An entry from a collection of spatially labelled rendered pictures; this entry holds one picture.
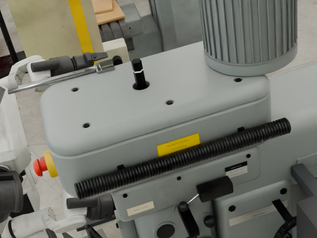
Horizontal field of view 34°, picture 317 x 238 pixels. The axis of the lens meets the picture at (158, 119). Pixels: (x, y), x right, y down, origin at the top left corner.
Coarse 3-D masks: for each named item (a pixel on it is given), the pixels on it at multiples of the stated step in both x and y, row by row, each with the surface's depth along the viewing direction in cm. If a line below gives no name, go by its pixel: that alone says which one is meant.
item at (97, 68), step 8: (96, 64) 119; (104, 64) 119; (72, 72) 118; (80, 72) 117; (88, 72) 117; (40, 80) 117; (48, 80) 117; (56, 80) 117; (8, 88) 117; (16, 88) 116; (24, 88) 116
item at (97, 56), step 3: (93, 54) 192; (96, 54) 194; (99, 54) 194; (102, 54) 195; (105, 54) 195; (93, 57) 192; (96, 57) 193; (99, 57) 194; (102, 57) 194; (105, 57) 195; (96, 60) 193
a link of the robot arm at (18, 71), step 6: (24, 60) 186; (30, 60) 186; (12, 66) 186; (18, 66) 186; (24, 66) 187; (12, 72) 186; (18, 72) 188; (24, 72) 191; (12, 78) 185; (18, 78) 190; (12, 84) 185; (18, 84) 187
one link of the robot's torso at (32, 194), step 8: (32, 176) 188; (32, 184) 187; (24, 192) 186; (32, 192) 187; (24, 200) 190; (32, 200) 187; (24, 208) 191; (32, 208) 192; (16, 216) 190; (40, 232) 189; (48, 232) 194
